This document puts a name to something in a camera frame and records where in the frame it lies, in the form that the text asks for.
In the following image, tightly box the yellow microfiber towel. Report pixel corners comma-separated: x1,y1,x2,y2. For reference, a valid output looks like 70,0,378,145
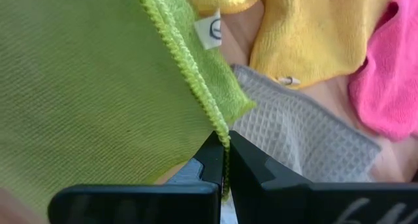
181,0,398,89

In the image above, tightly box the lime green microfiber towel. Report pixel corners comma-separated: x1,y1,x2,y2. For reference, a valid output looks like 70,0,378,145
0,0,257,215

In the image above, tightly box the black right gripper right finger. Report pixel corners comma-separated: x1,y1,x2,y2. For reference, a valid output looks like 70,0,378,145
228,130,418,224

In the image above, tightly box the grey waffle-weave towel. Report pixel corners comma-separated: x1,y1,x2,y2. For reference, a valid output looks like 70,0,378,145
165,64,383,224

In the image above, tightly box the pink microfiber towel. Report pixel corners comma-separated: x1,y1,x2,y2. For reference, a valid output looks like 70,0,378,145
347,0,418,142

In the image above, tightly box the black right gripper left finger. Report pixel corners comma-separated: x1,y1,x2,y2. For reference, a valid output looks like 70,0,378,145
47,131,225,224

